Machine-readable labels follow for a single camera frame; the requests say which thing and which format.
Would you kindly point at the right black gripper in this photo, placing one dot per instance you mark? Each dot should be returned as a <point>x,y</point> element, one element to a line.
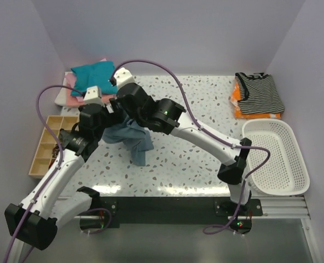
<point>121,103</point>

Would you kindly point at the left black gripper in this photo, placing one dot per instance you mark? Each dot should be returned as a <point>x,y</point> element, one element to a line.
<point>107,118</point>

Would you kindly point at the grey-blue t-shirt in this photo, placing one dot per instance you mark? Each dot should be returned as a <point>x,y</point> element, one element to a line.
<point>135,138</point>

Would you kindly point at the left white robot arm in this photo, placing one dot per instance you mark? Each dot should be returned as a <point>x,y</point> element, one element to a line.
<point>30,221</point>

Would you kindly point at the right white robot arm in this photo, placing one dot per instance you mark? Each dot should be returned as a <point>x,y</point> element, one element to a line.
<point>170,118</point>

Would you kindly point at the salmon folded t-shirt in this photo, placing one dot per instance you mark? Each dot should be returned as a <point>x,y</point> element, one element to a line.
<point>72,101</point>

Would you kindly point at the white folded t-shirt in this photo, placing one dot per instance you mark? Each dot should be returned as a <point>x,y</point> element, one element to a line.
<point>61,98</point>

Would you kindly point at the teal folded t-shirt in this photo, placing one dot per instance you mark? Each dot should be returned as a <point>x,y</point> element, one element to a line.
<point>97,74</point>

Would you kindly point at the light pink folded t-shirt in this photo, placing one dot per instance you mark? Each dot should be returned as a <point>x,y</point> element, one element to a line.
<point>71,80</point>

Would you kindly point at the dark items in tray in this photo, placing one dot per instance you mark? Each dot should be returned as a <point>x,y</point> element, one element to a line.
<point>55,152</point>

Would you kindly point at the wooden compartment organizer tray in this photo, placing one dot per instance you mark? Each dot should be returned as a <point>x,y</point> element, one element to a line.
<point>42,160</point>

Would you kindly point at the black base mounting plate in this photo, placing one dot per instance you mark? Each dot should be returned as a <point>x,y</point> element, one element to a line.
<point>158,210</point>

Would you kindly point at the black white striped t-shirt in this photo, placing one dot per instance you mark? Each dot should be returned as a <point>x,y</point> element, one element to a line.
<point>258,94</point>

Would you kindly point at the white perforated plastic basket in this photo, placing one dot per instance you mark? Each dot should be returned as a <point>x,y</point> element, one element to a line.
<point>285,173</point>

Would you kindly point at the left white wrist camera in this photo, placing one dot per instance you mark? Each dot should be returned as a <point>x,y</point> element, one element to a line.
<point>93,96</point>

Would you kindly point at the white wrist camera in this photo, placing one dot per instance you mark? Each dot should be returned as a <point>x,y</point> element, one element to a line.
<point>93,96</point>
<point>121,78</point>

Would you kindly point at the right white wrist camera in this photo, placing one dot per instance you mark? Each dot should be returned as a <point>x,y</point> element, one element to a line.
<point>121,78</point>

